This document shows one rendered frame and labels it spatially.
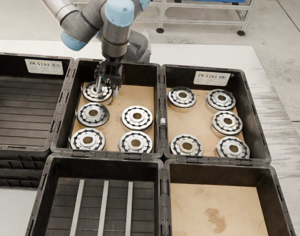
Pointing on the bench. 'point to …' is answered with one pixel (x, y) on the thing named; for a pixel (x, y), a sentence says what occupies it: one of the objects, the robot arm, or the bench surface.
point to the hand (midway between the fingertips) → (107, 92)
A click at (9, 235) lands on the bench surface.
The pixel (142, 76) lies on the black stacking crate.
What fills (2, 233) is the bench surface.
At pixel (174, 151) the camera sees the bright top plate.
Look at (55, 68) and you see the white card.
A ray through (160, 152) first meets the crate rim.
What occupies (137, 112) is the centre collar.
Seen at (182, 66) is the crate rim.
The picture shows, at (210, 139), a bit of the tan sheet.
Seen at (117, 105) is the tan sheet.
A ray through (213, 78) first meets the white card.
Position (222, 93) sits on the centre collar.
